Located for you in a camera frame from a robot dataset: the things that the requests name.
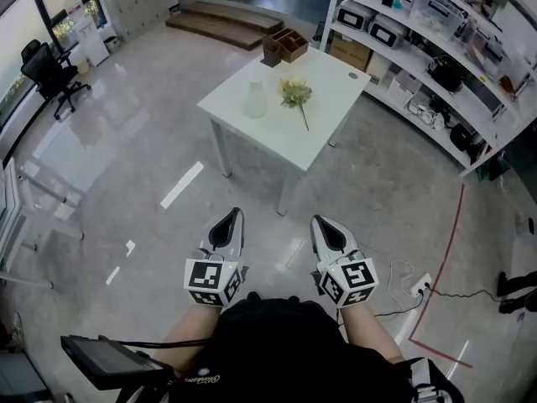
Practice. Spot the black tablet monitor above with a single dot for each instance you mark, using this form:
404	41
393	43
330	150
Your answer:
105	359

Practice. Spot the clear plastic storage bin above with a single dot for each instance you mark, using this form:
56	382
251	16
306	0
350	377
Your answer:
436	13

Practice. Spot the white water dispenser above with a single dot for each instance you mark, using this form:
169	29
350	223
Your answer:
91	42

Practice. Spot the black floor equipment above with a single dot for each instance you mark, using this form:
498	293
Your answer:
514	284

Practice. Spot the wooden desk organizer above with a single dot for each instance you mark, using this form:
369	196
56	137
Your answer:
293	49

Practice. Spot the white perforated basket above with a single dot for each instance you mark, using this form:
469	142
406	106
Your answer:
403	88

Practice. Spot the person's black shoe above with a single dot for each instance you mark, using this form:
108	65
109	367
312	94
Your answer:
293	297
253	296

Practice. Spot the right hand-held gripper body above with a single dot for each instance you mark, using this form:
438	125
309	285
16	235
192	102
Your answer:
356	277

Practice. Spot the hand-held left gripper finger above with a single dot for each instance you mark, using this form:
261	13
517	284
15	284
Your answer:
239	235
210	237

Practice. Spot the black bag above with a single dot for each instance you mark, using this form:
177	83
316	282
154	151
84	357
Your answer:
460	137

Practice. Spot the person's left forearm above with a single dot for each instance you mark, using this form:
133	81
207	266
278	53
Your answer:
193	330

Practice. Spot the white vase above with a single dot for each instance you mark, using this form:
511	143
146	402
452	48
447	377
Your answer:
255	99

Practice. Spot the wooden steps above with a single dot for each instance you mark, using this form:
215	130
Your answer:
226	21

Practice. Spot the small beige trash bin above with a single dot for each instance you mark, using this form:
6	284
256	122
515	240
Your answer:
83	66

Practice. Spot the white boxy appliance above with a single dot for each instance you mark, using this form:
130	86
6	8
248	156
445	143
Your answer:
354	14
388	32

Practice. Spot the yellow flowers bunch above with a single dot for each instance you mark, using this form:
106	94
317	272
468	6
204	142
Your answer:
293	92

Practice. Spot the cardboard box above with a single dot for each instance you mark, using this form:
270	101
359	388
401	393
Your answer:
349	50

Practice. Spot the cream box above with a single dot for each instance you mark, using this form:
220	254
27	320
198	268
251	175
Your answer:
378	69

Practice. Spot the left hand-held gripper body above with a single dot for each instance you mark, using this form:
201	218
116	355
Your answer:
205	275

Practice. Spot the person's right forearm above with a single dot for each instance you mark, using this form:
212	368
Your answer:
369	330

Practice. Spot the large black-framed window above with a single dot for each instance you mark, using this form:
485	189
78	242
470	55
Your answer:
25	23

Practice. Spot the white shelf unit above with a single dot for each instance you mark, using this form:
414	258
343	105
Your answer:
332	11

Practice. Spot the white table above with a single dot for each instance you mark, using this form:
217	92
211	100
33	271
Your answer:
268	141

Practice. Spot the black office chair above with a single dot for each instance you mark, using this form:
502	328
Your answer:
46	71

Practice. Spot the white desk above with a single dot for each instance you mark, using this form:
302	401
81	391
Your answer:
12	208

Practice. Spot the grey cabinet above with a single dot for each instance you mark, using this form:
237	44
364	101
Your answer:
17	376

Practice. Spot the small white bin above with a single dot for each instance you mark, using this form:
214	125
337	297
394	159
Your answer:
112	43

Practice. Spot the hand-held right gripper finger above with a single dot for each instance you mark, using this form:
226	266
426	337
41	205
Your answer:
318	242
344	242

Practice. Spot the black mesh bin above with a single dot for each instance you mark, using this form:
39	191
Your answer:
319	36

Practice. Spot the dark round appliance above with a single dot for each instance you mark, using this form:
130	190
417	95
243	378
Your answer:
445	73

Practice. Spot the dark brown pen holder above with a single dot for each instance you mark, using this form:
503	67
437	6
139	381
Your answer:
272	55

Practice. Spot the person's black shirt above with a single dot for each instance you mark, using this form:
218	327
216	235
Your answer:
293	351

